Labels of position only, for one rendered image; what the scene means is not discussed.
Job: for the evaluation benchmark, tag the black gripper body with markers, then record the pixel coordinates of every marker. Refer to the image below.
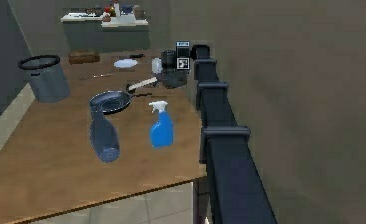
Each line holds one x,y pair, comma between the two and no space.
172,78

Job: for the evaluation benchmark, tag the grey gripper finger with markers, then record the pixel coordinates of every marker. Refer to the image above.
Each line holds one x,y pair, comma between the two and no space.
142,84

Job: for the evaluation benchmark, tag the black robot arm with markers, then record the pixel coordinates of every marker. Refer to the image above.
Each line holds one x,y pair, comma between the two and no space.
231,173

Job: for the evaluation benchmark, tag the blue spray bottle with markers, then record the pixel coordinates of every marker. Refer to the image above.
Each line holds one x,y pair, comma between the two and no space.
161,130

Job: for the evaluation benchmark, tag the dark blue glass bottle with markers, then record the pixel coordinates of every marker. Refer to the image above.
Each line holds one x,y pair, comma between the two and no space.
104,138

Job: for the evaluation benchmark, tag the white bottle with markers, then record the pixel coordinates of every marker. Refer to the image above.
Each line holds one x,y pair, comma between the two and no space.
116,8

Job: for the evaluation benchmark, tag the white cup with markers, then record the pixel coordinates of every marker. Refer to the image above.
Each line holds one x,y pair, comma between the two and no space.
156,66

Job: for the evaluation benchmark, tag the white plate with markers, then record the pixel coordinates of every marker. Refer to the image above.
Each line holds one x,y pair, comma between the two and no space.
125,63

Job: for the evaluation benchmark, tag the black frying pan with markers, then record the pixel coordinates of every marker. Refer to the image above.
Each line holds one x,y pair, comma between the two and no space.
109,101

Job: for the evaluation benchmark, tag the thin brown pencil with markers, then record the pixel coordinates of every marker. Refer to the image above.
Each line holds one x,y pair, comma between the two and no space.
96,76

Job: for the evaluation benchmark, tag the grey green kitchen counter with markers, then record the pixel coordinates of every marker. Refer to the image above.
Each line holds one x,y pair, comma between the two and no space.
106,35

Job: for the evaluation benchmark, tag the brown bread loaf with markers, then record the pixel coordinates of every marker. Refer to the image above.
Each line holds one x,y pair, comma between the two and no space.
84,57

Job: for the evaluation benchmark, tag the brown jar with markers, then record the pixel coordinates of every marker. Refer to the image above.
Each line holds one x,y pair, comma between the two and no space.
139,12

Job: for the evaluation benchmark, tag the blue pot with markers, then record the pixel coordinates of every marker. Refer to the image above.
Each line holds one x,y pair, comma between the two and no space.
126,9

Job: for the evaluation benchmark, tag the red tomato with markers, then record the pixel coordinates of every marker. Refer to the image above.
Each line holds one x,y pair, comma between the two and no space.
107,9

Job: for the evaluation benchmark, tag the dark pan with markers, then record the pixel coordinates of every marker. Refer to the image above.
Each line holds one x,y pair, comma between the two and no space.
95,11

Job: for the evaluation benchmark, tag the grey round bin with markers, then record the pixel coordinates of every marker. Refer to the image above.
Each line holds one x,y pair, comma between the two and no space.
46,81

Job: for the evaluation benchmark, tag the brown wooden table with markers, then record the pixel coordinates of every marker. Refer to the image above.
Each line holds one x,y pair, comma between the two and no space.
57,160

